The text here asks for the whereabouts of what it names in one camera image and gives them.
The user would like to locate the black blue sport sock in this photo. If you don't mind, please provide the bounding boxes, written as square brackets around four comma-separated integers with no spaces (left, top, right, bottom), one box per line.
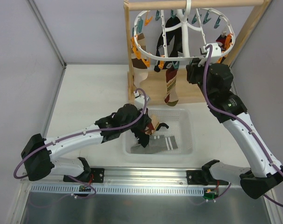
[156,16,183,57]

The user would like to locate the brown cream striped sock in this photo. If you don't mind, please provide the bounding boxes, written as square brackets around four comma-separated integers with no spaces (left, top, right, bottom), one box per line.
[131,33,148,88]

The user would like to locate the white round clip hanger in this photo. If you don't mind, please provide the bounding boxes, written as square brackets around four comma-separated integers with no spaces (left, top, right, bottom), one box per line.
[128,0,236,64]

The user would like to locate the brown patterned sock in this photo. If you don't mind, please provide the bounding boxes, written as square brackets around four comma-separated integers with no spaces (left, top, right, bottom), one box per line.
[145,114,160,135]

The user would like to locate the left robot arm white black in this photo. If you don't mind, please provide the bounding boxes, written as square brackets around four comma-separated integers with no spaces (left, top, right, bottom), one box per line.
[21,104,151,182]

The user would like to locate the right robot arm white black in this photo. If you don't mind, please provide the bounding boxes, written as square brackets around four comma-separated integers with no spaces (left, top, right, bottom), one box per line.
[186,58,283,199]

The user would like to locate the black santa sock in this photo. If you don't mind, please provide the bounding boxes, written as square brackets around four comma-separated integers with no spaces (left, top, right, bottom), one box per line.
[216,33,233,53]

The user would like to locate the white plastic basket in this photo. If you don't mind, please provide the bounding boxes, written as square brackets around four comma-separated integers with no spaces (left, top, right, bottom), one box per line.
[122,106,195,167]

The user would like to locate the grey white-striped sock in basket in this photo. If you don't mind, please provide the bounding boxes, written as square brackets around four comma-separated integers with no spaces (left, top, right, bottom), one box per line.
[130,135,178,154]

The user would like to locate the small black sock in basket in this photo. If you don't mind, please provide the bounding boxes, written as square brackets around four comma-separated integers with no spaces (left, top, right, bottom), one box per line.
[131,123,169,148]

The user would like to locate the green circuit board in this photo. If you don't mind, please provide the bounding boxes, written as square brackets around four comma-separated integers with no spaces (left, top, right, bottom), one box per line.
[203,189,219,201]

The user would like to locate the wooden hanging rack frame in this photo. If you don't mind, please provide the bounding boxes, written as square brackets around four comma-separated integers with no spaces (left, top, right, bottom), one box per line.
[124,0,270,105]

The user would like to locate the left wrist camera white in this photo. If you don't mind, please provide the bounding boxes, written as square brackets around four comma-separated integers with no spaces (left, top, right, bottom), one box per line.
[134,91,150,110]

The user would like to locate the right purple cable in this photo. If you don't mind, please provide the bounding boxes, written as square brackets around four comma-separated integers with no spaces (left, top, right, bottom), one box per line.
[202,44,283,208]

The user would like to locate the purple cable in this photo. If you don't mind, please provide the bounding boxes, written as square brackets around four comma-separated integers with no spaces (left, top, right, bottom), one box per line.
[13,88,149,180]
[202,44,283,208]

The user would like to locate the right black mount plate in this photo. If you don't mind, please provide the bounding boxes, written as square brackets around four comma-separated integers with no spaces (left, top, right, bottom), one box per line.
[186,170,209,186]

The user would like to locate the black mount plate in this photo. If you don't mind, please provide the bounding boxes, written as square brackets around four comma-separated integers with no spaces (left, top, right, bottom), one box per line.
[186,170,209,186]
[74,167,105,183]

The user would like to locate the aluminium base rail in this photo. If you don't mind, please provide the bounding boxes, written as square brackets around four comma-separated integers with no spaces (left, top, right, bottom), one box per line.
[20,164,245,186]

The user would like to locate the left black mount plate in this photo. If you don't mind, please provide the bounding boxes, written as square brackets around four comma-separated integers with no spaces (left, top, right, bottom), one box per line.
[74,167,105,183]

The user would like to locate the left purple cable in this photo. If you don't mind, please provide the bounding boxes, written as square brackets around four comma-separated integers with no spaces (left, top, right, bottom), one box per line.
[13,88,149,180]

